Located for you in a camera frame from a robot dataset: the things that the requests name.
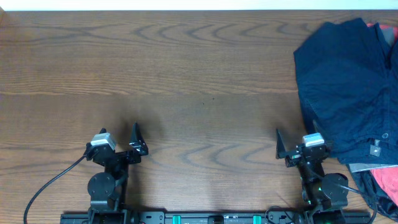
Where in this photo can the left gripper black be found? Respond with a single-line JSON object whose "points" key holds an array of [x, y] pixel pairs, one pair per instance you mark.
{"points": [[139, 149]]}

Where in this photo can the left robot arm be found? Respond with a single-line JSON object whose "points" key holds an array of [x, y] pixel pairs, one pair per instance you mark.
{"points": [[107, 189]]}

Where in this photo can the black garment under pile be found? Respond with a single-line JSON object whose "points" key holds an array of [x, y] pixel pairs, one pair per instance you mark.
{"points": [[367, 184]]}

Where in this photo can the dark navy shorts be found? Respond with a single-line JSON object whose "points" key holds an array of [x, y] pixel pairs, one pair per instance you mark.
{"points": [[347, 80]]}

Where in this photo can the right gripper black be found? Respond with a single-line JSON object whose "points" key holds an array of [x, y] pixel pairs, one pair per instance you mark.
{"points": [[293, 159]]}

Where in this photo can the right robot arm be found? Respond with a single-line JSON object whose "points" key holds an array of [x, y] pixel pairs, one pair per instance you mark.
{"points": [[325, 194]]}

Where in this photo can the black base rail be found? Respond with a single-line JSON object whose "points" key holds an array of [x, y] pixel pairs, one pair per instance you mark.
{"points": [[271, 216]]}

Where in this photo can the red grey garment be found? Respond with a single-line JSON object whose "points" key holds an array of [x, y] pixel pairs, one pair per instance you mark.
{"points": [[385, 177]]}

